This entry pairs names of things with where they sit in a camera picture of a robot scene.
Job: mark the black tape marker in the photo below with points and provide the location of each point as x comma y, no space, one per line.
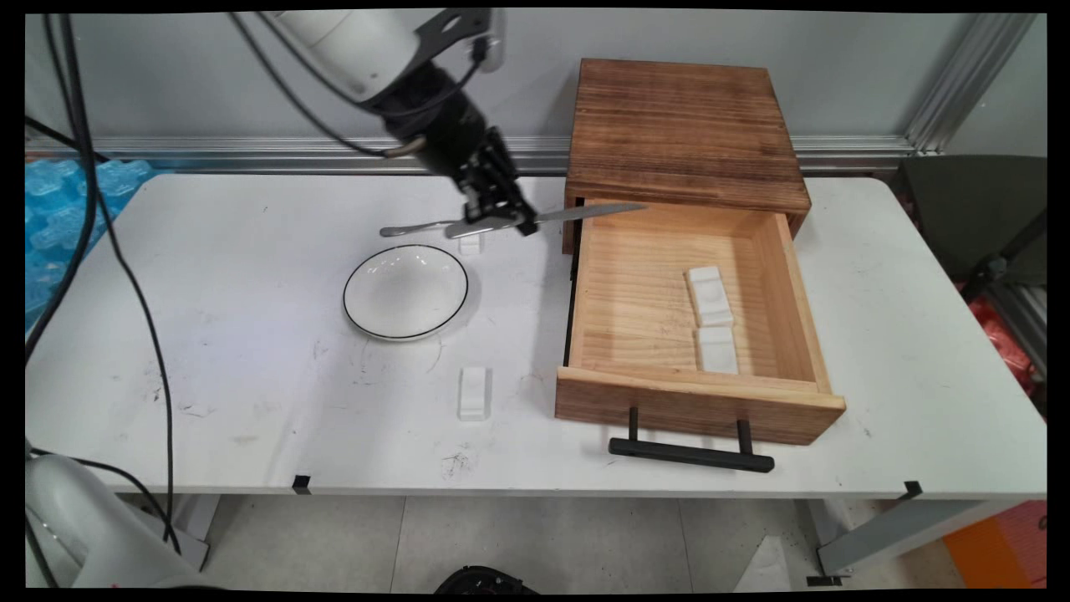
301,484
912,489

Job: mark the black object on floor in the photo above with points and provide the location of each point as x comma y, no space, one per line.
485,581

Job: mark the red bag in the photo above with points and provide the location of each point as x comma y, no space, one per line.
1003,339

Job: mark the grey table leg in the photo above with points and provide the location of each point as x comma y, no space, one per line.
886,531
196,518

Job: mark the aluminium frame bar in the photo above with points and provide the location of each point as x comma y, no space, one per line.
1024,313

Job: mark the orange box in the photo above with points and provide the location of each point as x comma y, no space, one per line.
1003,543

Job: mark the light wooden drawer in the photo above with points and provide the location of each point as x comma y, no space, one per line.
694,410

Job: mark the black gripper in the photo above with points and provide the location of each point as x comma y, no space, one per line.
439,125

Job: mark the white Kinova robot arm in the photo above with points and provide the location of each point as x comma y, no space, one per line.
351,42

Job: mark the silver fork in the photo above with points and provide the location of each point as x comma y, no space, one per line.
410,228

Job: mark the slanted aluminium post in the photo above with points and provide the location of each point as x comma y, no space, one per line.
970,75

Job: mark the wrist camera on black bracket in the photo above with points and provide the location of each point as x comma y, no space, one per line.
451,25

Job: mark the dark wooden drawer cabinet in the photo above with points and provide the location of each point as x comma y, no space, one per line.
677,125

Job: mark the white ceramic cutlery rest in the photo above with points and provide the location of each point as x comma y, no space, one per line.
473,393
471,247
709,297
717,351

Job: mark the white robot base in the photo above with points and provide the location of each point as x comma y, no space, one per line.
75,527

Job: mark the blue bubble wrap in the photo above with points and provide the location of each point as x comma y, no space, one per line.
58,209

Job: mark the horizontal aluminium rail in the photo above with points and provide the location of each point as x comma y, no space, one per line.
251,155

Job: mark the white plate with black rim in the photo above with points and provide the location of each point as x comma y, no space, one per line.
405,293

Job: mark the silver table knife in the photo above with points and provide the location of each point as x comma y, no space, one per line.
585,212

